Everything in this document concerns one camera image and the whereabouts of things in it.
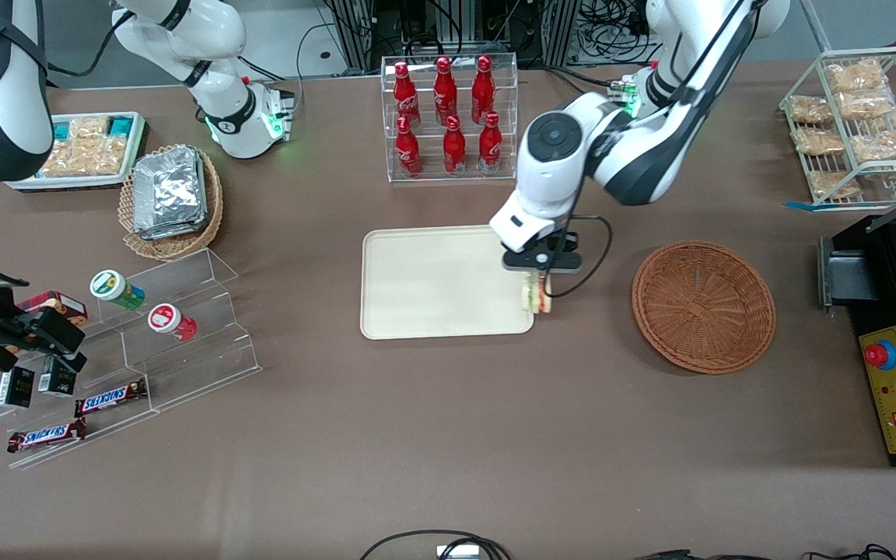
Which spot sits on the black machine housing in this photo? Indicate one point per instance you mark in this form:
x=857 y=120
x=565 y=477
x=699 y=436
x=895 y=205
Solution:
x=876 y=311

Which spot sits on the beige rectangular tray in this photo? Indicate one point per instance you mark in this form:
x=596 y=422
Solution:
x=432 y=288

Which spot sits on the red lidded snack cup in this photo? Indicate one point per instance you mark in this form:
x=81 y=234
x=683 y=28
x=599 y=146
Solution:
x=164 y=319

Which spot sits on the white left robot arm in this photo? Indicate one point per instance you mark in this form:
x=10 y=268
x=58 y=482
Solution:
x=635 y=155

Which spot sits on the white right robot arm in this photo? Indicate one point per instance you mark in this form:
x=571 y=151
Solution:
x=215 y=85

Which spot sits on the small white device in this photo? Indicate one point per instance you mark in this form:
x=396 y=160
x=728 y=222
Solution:
x=460 y=554

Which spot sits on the clear acrylic stepped display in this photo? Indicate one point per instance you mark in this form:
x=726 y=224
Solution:
x=207 y=350

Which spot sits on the clear cracker packet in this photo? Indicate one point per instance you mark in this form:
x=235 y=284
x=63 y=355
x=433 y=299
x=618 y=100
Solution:
x=67 y=158
x=89 y=128
x=107 y=155

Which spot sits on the round brown wicker basket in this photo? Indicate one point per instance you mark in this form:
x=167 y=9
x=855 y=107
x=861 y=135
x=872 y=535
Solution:
x=701 y=311

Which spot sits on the green lidded snack cup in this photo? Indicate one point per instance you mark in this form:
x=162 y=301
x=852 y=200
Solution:
x=110 y=285

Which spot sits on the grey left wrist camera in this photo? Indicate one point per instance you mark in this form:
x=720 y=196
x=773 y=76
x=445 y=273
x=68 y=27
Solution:
x=565 y=263

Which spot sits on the red brown carton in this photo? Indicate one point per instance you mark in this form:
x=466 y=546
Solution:
x=59 y=302

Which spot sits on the oval tan wicker basket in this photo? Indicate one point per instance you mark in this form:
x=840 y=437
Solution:
x=176 y=247

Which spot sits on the brown snickers bar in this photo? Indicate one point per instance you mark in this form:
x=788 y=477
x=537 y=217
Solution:
x=45 y=435
x=110 y=398

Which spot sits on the red cola bottle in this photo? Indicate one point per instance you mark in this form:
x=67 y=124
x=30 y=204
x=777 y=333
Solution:
x=454 y=149
x=490 y=146
x=408 y=152
x=483 y=92
x=446 y=93
x=407 y=97

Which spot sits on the aluminium equipment rack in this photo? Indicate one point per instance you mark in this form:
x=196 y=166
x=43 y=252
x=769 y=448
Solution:
x=355 y=31

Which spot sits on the white plastic snack tray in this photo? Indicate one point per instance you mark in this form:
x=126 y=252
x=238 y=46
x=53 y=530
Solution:
x=141 y=148

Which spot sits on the clear acrylic bottle rack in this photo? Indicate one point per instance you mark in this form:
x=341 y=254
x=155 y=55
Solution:
x=384 y=155

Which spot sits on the small black box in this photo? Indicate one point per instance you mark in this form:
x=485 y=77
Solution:
x=15 y=387
x=57 y=379

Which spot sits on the triangular sandwich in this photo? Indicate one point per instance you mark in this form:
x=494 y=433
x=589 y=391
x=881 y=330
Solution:
x=530 y=299

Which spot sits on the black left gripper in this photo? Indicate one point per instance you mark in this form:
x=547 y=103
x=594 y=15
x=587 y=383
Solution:
x=555 y=243

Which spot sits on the blue tape strip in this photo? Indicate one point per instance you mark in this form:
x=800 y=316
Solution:
x=798 y=204

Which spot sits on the silver foil packet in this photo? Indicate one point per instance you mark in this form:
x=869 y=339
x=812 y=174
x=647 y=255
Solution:
x=168 y=190
x=183 y=234

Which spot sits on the red emergency stop button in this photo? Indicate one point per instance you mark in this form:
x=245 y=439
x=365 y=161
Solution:
x=880 y=355

